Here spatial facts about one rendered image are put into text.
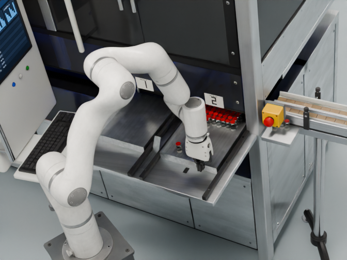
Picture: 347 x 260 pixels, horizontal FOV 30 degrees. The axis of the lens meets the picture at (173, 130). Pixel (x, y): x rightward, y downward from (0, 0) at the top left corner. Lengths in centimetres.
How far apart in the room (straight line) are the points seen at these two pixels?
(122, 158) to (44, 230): 117
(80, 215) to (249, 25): 90
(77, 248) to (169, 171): 51
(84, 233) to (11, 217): 163
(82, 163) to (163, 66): 41
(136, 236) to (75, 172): 152
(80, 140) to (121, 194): 150
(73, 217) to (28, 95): 92
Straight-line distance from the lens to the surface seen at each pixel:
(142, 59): 207
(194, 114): 232
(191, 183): 254
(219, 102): 267
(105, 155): 274
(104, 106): 201
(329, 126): 267
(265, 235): 318
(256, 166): 283
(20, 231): 380
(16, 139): 296
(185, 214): 337
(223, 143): 268
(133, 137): 278
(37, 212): 387
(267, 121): 257
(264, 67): 257
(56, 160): 218
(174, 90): 219
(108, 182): 354
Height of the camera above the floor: 271
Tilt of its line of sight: 41 degrees down
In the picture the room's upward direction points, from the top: 11 degrees counter-clockwise
